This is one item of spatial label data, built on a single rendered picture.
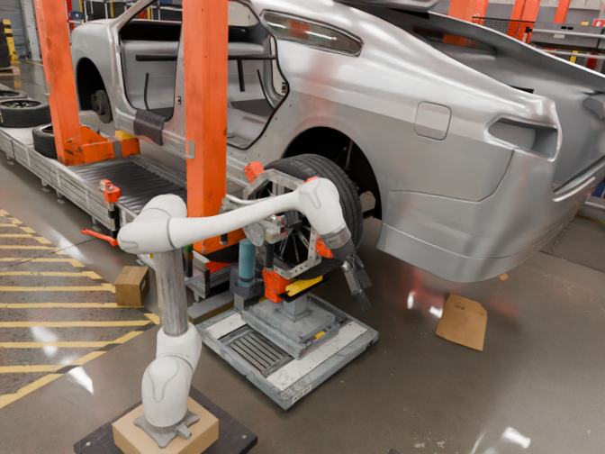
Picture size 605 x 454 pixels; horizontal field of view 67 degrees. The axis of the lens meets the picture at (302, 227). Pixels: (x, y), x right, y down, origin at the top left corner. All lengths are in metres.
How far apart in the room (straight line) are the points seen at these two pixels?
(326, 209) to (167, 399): 0.89
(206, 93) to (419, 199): 1.18
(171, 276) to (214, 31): 1.26
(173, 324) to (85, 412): 0.93
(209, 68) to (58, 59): 1.94
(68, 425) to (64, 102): 2.56
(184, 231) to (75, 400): 1.47
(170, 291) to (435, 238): 1.24
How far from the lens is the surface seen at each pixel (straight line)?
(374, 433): 2.51
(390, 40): 2.38
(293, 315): 2.74
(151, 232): 1.46
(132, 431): 1.96
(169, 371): 1.75
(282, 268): 2.43
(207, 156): 2.51
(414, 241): 2.33
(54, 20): 4.14
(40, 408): 2.72
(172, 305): 1.78
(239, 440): 2.02
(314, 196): 1.33
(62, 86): 4.19
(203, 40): 2.39
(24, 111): 6.65
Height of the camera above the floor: 1.86
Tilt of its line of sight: 25 degrees down
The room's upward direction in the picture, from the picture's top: 5 degrees clockwise
